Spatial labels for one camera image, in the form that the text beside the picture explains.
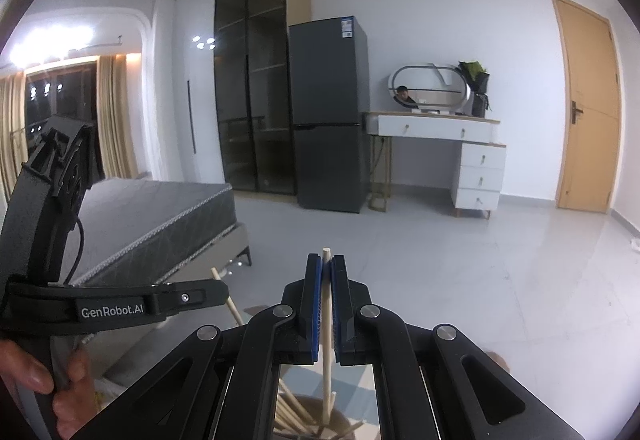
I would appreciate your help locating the person's left hand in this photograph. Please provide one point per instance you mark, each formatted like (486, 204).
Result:
(75, 390)

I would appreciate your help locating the dark grey refrigerator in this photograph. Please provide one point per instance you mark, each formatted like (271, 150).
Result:
(325, 120)

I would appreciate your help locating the small white floor item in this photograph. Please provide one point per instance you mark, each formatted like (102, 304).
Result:
(635, 244)

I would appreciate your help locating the gold frame stool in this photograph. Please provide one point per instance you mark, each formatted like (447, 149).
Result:
(377, 205)

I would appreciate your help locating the white dressing table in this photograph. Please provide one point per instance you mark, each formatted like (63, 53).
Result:
(480, 170)

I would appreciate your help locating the slender bamboo chopstick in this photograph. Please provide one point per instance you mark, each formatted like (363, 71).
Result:
(232, 310)
(326, 370)

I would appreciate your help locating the white divided utensil holder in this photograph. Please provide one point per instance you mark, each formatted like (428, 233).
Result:
(342, 422)

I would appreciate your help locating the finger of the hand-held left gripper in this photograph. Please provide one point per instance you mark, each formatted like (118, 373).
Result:
(200, 296)

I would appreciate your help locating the dark glass cabinet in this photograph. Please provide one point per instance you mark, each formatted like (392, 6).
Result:
(250, 70)

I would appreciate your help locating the oval vanity mirror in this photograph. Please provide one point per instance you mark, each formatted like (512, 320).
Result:
(430, 90)

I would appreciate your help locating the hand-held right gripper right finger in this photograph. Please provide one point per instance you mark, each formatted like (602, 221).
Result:
(337, 310)

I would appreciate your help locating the dark window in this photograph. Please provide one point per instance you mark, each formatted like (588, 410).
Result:
(60, 90)

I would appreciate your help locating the green bouquet in black wrap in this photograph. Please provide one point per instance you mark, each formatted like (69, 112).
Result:
(475, 75)

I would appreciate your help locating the wooden door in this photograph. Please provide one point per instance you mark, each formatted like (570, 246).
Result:
(585, 120)

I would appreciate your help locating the beige curtain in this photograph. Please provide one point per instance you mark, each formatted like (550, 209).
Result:
(117, 120)
(12, 130)

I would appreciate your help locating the grey bed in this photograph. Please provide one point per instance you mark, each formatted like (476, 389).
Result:
(165, 220)

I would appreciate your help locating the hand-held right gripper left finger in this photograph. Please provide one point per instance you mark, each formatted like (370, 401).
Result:
(314, 310)

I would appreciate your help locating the white wardrobe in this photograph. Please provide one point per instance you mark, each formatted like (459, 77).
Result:
(205, 120)

